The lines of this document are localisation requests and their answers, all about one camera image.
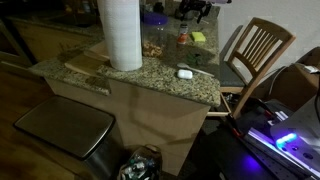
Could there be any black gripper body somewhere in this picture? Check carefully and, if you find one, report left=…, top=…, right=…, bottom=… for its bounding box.
left=178, top=0, right=214, bottom=15

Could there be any white bottle orange label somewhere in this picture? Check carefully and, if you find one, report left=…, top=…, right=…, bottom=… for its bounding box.
left=176, top=22, right=189, bottom=46

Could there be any white plastic spoon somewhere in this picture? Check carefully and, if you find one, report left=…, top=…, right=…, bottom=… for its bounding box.
left=176, top=62, right=215, bottom=78

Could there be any yellow sponge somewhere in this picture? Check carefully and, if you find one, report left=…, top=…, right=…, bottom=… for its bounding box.
left=190, top=31, right=207, bottom=43

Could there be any clear jar purple lid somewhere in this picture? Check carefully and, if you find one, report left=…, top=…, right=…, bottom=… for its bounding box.
left=141, top=11, right=169, bottom=58

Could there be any white earbuds case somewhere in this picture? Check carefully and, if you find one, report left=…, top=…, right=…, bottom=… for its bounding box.
left=176, top=68, right=194, bottom=80

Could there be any white paper towel roll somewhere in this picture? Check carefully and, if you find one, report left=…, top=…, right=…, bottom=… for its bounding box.
left=96, top=0, right=144, bottom=72

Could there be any wooden chair grey seat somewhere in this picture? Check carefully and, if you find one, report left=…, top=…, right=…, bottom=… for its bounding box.
left=206, top=17, right=297, bottom=119

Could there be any wooden cutting board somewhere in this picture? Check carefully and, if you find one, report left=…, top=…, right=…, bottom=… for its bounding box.
left=64, top=40, right=111, bottom=78

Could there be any brown cardboard box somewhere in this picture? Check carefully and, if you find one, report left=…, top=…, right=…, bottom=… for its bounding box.
left=256, top=46, right=320, bottom=113

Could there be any bag of trash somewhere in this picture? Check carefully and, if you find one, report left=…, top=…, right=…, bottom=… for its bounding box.
left=118, top=143, right=163, bottom=180

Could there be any stainless steel trash can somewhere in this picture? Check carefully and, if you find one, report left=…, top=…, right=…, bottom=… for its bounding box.
left=13, top=95, right=123, bottom=180

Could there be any green ring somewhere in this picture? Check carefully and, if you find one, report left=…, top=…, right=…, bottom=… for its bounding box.
left=185, top=52, right=204, bottom=66

